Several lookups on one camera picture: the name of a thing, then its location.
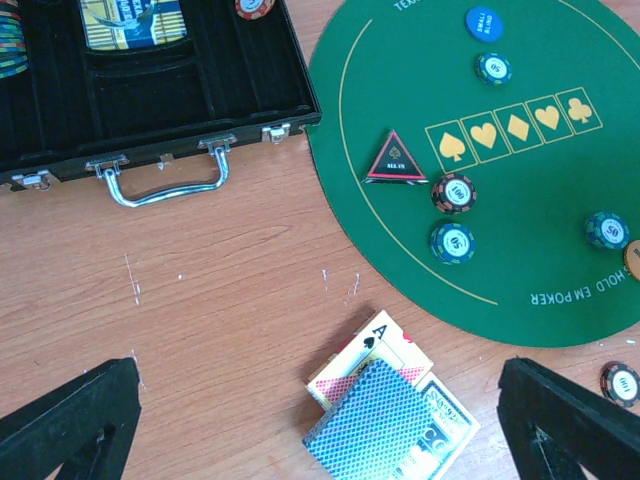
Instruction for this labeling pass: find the teal chip top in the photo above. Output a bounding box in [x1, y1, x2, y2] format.
[475, 52, 513, 85]

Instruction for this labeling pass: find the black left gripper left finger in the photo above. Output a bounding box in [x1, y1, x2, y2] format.
[1, 357, 141, 479]

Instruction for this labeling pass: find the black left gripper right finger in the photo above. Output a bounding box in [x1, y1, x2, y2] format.
[497, 357, 639, 479]

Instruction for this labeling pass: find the teal chip bottom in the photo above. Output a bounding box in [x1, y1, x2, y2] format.
[585, 211, 630, 250]

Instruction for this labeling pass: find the brown chip stack on table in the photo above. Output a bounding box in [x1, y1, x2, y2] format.
[600, 361, 639, 408]

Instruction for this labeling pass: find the teal chip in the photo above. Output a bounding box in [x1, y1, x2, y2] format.
[585, 211, 630, 250]
[475, 52, 513, 85]
[430, 223, 477, 265]

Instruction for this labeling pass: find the green round poker mat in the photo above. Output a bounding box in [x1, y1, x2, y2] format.
[309, 1, 639, 347]

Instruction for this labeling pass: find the orange big blind button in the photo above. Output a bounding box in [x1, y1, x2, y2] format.
[624, 239, 640, 281]

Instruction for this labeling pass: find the blue small blind button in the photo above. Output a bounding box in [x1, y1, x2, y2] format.
[465, 6, 504, 43]

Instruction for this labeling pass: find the chip row in case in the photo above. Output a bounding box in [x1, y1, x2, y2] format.
[0, 0, 29, 80]

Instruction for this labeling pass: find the black poker chip case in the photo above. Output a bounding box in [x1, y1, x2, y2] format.
[1, 1, 322, 208]

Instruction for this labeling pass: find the yellow card box in case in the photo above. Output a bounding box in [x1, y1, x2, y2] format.
[78, 0, 188, 51]

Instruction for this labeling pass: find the red chip in case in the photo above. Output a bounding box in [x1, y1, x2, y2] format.
[235, 0, 275, 20]

